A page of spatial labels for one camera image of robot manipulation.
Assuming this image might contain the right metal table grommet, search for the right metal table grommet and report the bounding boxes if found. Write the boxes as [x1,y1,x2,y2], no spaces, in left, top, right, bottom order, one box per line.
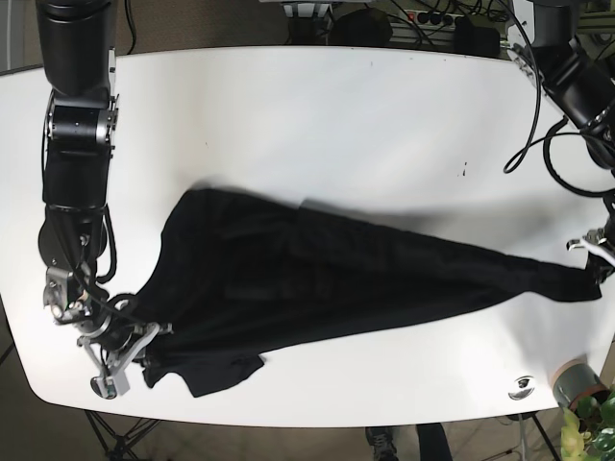
[507,376,535,401]

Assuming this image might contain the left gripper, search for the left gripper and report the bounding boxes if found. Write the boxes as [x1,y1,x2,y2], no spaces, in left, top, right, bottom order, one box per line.
[566,228,614,283]

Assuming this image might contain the left metal table grommet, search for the left metal table grommet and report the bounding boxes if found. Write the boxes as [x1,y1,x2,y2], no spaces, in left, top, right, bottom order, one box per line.
[90,376,109,400]

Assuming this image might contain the grey plant pot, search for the grey plant pot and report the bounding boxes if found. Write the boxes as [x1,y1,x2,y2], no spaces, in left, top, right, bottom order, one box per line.
[550,359,610,412]

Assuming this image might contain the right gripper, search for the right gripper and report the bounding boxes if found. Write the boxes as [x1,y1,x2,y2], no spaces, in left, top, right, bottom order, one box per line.
[43,269,172,399]

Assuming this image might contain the plain black T-shirt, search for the plain black T-shirt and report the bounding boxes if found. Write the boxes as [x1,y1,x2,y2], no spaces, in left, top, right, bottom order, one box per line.
[135,189,602,398]

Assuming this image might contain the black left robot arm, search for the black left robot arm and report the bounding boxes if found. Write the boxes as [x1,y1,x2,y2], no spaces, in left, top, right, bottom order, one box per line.
[500,1,614,282]

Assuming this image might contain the metal table grommet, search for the metal table grommet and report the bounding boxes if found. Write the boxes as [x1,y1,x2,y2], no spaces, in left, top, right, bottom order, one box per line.
[507,376,535,401]
[90,376,109,400]

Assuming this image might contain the person's dark shoes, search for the person's dark shoes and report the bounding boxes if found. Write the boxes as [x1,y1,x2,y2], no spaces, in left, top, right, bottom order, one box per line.
[365,426,399,461]

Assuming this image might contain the green potted plant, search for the green potted plant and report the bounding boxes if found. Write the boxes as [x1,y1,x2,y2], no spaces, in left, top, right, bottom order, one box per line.
[560,392,614,461]

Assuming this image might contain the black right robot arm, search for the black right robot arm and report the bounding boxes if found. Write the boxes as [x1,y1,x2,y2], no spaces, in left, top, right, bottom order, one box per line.
[36,1,171,400]

